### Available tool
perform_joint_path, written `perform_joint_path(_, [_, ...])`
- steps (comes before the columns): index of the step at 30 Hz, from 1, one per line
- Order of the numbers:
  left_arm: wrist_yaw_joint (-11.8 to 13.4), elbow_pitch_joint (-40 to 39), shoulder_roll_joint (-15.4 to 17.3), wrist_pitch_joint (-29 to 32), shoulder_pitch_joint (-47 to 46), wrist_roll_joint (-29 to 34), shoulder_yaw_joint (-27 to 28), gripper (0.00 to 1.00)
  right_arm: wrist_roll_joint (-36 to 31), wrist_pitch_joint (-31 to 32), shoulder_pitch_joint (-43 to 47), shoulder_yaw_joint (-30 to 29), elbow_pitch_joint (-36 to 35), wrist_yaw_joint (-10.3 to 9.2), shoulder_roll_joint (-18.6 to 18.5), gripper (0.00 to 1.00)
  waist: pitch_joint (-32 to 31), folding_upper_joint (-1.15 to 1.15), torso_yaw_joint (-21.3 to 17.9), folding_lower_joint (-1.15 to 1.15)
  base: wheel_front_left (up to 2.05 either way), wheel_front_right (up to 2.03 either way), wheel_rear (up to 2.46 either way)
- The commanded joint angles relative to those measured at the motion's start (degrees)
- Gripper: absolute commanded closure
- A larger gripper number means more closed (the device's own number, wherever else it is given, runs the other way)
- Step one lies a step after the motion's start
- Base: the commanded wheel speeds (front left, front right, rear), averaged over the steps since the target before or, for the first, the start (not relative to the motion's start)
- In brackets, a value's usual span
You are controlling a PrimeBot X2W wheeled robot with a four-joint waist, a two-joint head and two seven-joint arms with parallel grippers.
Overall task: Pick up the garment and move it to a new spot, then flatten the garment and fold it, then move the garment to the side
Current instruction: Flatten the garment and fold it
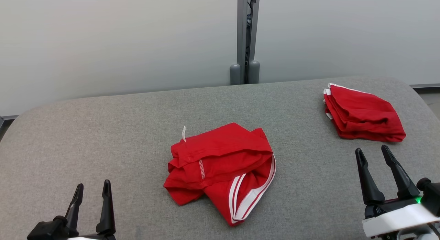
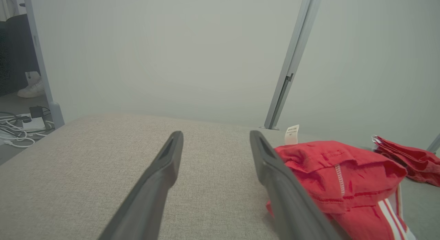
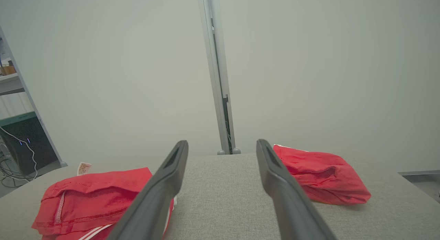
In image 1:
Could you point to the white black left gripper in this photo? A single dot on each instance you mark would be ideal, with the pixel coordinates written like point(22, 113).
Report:
point(99, 237)

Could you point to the red white jersey garment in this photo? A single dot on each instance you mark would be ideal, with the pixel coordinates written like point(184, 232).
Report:
point(220, 157)
point(364, 112)

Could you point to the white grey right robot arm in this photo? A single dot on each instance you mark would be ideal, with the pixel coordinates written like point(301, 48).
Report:
point(412, 237)

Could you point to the grey wall base rail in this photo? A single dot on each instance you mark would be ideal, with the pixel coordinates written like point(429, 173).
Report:
point(426, 86)

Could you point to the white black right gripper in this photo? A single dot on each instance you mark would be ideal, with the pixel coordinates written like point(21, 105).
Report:
point(395, 221)

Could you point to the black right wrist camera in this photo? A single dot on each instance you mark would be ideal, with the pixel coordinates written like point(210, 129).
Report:
point(431, 195)

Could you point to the grey aluminium wall post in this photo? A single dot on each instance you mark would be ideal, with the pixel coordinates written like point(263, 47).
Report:
point(244, 33)

